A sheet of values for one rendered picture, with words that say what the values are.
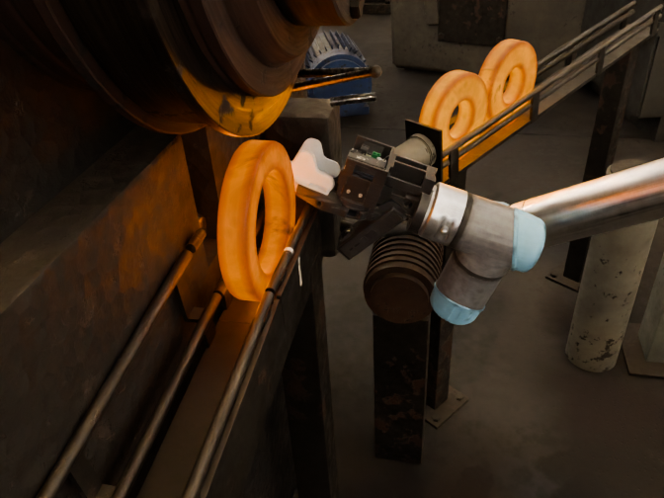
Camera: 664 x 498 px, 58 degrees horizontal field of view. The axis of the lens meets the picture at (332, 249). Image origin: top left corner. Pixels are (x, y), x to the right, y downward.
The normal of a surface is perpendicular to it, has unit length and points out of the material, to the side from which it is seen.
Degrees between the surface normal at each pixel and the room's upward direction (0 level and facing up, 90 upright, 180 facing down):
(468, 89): 90
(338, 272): 0
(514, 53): 90
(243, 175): 27
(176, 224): 90
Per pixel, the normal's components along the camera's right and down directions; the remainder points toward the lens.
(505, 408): -0.05, -0.82
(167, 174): 0.98, 0.07
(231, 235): -0.22, 0.18
